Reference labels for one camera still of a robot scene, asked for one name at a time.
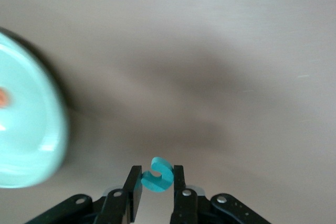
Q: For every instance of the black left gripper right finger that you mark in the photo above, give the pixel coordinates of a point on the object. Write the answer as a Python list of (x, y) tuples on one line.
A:
[(183, 205)]

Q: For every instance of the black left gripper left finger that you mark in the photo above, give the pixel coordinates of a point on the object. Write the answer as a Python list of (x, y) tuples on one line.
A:
[(131, 197)]

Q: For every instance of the brown table cover sheet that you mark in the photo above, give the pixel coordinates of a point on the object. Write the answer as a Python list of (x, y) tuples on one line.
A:
[(210, 24)]

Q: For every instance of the orange letter e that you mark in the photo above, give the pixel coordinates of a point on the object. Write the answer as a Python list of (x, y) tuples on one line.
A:
[(3, 98)]

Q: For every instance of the teal letter c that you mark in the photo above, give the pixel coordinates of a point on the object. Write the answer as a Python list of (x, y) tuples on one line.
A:
[(157, 184)]

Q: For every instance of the green round plate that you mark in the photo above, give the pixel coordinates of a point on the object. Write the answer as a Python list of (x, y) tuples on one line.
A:
[(26, 129)]

